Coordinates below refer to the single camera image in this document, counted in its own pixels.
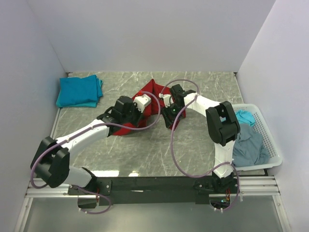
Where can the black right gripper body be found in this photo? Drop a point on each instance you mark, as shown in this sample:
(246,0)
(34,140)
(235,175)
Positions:
(172,111)

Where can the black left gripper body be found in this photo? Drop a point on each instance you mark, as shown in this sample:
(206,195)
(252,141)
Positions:
(133,117)

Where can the red t shirt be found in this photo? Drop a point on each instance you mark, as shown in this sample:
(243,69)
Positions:
(152,89)

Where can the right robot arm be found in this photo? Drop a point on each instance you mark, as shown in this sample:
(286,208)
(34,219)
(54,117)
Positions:
(223,129)

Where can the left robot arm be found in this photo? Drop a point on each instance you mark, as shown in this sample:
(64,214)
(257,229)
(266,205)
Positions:
(52,159)

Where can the folded teal t shirt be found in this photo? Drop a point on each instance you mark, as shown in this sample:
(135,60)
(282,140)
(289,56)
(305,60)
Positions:
(79,104)

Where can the folded blue t shirt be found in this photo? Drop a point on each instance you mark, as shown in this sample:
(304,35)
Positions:
(78,90)

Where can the teal t shirt in basket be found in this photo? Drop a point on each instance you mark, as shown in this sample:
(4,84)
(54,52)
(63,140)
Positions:
(245,117)

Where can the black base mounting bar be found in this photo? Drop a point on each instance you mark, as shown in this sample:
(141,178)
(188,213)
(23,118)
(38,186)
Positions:
(164,189)

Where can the grey blue t shirt in basket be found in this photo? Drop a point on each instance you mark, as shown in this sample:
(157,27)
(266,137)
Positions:
(249,149)

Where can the white plastic basket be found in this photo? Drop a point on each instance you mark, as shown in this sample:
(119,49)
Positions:
(269,143)

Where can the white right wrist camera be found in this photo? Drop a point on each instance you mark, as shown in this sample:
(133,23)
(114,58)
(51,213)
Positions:
(167,99)

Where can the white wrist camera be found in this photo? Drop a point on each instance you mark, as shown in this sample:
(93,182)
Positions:
(167,99)
(142,101)

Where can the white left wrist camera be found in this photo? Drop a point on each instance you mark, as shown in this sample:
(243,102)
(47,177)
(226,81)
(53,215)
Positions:
(142,101)

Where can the aluminium frame rail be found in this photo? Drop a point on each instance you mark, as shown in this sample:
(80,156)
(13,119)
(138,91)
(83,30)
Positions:
(249,186)

